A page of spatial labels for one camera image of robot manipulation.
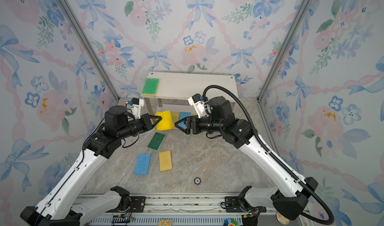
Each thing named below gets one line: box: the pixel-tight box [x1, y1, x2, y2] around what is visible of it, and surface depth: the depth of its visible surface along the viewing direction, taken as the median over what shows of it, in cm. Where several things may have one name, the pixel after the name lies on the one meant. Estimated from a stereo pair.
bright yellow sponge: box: [155, 110, 174, 131], surface depth 67 cm
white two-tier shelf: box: [144, 72, 237, 116], surface depth 83 cm
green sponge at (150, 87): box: [142, 78, 160, 97], surface depth 77 cm
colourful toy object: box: [223, 218, 239, 226], surface depth 70 cm
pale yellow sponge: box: [158, 150, 173, 172], surface depth 89 cm
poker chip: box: [194, 177, 201, 185], surface depth 83 cm
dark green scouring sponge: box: [147, 132, 166, 152], surface depth 97 cm
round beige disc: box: [276, 211, 290, 225], surface depth 71 cm
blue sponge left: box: [134, 154, 151, 175], surface depth 87 cm
